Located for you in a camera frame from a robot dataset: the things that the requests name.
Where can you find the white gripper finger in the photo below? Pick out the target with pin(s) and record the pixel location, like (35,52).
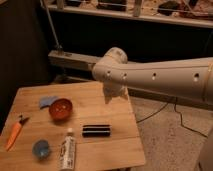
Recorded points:
(107,99)
(125,96)

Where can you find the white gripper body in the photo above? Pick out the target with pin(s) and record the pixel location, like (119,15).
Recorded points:
(112,90)

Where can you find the black rectangular block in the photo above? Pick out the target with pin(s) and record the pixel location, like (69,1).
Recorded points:
(96,131)

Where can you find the orange bowl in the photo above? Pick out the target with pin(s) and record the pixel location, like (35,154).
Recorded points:
(60,109)

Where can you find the blue cloth piece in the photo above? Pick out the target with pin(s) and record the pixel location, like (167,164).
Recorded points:
(47,101)

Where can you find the white tube with cap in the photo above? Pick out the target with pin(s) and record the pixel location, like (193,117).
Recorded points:
(67,152)

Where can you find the metal pole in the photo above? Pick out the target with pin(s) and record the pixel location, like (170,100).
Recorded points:
(57,44)

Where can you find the small blue cup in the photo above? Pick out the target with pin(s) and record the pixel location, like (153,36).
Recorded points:
(41,149)

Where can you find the orange toy carrot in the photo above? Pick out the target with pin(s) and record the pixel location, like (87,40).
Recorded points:
(16,129)

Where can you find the white shelf with clutter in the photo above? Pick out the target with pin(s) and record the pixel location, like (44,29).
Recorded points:
(194,13)

